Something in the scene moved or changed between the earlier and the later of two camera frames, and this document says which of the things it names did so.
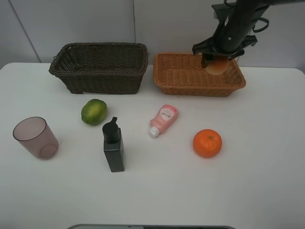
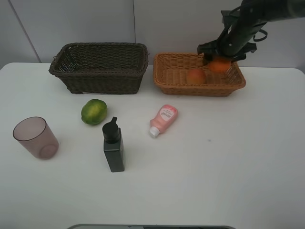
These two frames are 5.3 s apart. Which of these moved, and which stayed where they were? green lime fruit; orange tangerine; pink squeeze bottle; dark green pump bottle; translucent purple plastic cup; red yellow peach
Moved: red yellow peach; orange tangerine
Stayed: green lime fruit; pink squeeze bottle; translucent purple plastic cup; dark green pump bottle
